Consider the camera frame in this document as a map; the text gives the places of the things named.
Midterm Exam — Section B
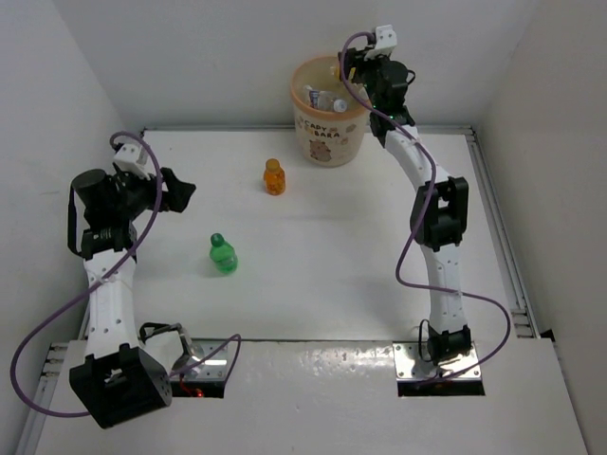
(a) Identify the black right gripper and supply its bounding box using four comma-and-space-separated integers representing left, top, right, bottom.
340, 45, 389, 111

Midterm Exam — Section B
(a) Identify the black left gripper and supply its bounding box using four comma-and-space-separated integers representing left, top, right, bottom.
112, 166, 193, 221

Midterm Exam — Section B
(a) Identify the clear bottle orange blue label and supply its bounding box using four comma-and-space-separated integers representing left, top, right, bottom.
331, 99, 348, 113

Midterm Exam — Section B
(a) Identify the blue label Pocari bottle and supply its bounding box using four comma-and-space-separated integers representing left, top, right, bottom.
303, 85, 322, 110

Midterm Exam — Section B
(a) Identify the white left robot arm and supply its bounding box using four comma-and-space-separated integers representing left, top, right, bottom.
68, 168, 195, 428

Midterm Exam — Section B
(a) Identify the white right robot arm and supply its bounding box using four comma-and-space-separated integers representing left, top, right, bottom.
339, 47, 471, 364

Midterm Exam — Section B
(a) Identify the beige capybara plastic bin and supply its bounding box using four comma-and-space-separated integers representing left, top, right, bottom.
290, 56, 369, 167

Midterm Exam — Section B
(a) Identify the green plastic bottle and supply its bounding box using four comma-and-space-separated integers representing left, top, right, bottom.
210, 233, 238, 275

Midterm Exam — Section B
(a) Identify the orange juice bottle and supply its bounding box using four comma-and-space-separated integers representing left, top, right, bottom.
264, 158, 285, 196

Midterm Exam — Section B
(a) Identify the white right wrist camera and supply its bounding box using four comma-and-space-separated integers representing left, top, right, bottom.
364, 25, 397, 61

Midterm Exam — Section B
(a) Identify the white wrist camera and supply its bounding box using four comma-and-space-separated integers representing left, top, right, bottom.
364, 25, 397, 61
113, 143, 151, 180

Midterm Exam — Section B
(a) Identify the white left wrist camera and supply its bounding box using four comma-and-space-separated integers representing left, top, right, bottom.
113, 143, 151, 180

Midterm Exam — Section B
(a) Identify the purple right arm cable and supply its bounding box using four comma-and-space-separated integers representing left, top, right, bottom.
340, 31, 512, 383

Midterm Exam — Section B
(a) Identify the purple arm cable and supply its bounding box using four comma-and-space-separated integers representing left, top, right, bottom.
340, 31, 512, 383
9, 132, 242, 418

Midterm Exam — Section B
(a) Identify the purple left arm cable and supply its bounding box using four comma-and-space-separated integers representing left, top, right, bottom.
9, 132, 242, 418

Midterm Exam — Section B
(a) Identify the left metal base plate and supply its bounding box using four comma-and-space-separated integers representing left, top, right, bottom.
171, 339, 228, 382

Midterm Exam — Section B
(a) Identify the metal base plate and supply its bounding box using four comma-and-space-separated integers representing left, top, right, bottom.
171, 339, 228, 382
393, 342, 482, 383

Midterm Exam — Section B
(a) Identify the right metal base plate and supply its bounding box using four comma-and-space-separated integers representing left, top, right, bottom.
393, 342, 482, 383

